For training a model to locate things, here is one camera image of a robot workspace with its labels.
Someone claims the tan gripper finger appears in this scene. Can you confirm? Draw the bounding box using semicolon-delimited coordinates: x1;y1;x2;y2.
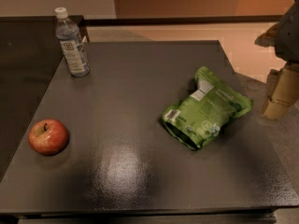
254;24;278;47
263;63;299;119

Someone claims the blue plastic water bottle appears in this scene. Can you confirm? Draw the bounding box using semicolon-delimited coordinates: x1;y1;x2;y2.
55;7;90;77

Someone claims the red apple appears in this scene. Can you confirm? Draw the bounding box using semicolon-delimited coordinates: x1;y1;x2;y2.
28;119;69;156

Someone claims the green snack bag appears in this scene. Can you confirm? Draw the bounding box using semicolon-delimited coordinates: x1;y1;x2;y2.
162;66;253;150

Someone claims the dark side table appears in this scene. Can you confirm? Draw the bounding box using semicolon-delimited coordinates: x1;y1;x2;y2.
0;14;91;182

